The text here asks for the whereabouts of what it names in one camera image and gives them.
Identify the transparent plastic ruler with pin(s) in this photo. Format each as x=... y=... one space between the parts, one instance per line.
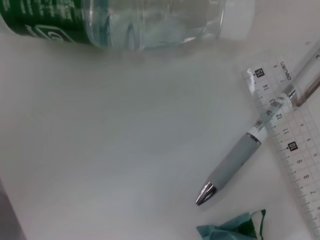
x=297 y=155

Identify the small teal rock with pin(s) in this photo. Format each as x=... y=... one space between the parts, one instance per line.
x=230 y=230

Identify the grey grip ballpoint pen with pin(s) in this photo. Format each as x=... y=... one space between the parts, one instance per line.
x=230 y=165

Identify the water bottle green label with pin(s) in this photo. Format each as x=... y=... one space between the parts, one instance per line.
x=125 y=22

